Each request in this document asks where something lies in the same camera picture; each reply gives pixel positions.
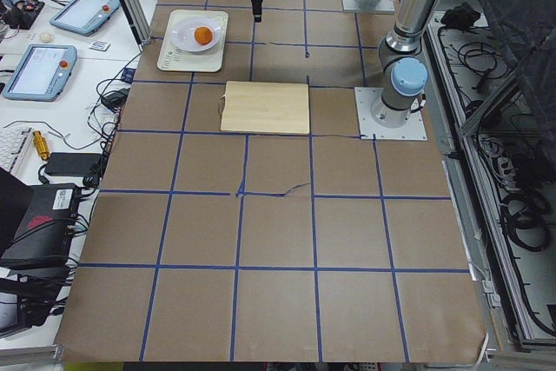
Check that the orange fruit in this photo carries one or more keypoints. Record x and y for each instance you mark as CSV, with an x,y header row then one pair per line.
x,y
203,35

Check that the white round plate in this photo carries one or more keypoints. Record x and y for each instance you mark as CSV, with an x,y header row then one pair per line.
x,y
182,33

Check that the cream bear tray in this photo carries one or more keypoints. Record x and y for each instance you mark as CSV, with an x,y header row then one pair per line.
x,y
173,59

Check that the bamboo cutting board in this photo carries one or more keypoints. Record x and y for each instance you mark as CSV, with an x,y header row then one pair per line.
x,y
266,108

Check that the small printed card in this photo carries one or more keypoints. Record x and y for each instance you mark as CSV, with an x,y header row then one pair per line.
x,y
98,45

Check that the far blue teach pendant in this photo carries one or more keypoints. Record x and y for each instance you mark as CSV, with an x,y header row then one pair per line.
x,y
84,17

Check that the blue teach pendant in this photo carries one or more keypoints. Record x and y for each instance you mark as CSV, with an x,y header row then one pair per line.
x,y
42,73
84,17

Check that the beige round ball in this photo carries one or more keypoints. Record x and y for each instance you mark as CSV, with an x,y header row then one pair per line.
x,y
46,37

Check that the near blue teach pendant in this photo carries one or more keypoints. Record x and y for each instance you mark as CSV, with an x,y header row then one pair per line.
x,y
42,73

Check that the black laptop charger brick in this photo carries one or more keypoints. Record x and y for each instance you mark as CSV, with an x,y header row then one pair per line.
x,y
71,164

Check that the gold metal cylinder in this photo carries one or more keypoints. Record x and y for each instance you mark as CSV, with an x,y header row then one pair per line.
x,y
41,145

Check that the black electronics box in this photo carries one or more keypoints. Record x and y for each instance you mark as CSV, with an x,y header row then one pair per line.
x,y
37,224

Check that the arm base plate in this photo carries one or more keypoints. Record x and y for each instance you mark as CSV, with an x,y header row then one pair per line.
x,y
378,122
383,7

